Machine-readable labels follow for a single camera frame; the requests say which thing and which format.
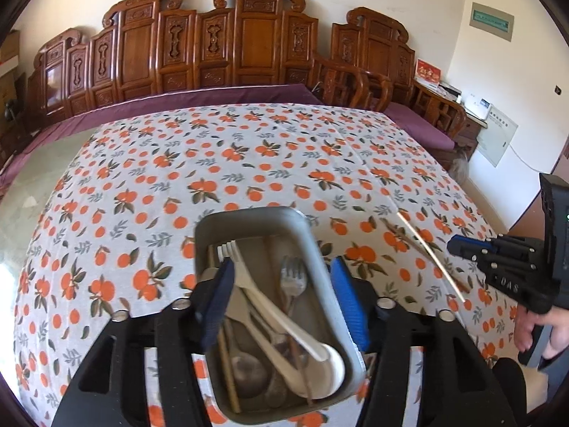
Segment white electrical wall box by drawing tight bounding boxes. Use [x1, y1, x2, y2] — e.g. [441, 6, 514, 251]
[478, 104, 519, 168]

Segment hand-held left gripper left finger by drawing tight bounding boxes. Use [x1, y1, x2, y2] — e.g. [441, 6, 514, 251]
[51, 258, 235, 427]

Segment white plastic spoon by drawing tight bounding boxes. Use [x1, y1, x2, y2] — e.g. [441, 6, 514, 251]
[240, 285, 346, 400]

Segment grey rectangular tray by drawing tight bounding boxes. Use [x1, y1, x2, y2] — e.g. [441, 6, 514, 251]
[194, 207, 367, 425]

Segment carved wooden armchair sofa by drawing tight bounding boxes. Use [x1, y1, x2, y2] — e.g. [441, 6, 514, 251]
[313, 6, 468, 144]

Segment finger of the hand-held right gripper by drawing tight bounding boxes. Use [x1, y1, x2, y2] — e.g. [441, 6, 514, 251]
[447, 236, 542, 259]
[475, 253, 542, 277]

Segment white plastic fork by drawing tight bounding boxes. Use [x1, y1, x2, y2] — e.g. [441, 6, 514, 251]
[217, 239, 307, 396]

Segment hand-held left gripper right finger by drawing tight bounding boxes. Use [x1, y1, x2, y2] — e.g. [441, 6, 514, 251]
[330, 255, 519, 427]

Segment red desk calendar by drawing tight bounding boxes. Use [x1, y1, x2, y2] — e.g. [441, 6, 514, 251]
[415, 59, 443, 84]

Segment white boxes on side table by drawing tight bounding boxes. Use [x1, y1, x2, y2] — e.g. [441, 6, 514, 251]
[440, 82, 490, 119]

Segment long purple sofa cushion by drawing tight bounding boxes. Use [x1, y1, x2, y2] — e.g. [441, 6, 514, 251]
[0, 82, 327, 183]

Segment thin brown wooden chopstick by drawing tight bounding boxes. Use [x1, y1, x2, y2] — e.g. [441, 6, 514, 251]
[384, 218, 469, 295]

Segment light wooden chopstick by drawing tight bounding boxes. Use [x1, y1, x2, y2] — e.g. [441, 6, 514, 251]
[208, 244, 241, 413]

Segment person's right hand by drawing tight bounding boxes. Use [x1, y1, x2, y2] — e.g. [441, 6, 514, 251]
[515, 306, 569, 361]

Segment metal spoon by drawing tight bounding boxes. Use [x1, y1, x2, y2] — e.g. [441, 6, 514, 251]
[230, 320, 271, 400]

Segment grey green wall panel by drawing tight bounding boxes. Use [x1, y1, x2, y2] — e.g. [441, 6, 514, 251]
[471, 2, 515, 43]

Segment clear plastic fork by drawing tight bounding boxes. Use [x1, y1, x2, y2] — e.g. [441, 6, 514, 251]
[279, 255, 308, 316]

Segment long carved wooden sofa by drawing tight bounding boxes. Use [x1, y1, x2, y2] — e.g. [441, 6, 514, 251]
[24, 0, 321, 121]

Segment white chopstick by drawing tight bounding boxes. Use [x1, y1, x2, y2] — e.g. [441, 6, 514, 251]
[397, 211, 467, 302]

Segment short purple sofa cushion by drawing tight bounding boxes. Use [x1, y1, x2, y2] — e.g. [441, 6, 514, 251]
[382, 101, 458, 151]

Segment white wall cable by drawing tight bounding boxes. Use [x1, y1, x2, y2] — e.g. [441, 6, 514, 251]
[509, 142, 542, 175]

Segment person's dark trouser leg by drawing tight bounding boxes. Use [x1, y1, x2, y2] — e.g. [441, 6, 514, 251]
[491, 356, 548, 427]

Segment orange print tablecloth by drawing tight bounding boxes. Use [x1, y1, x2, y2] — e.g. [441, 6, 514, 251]
[11, 102, 525, 427]

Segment metal fork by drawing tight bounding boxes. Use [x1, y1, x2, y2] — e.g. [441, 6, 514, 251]
[266, 237, 314, 406]

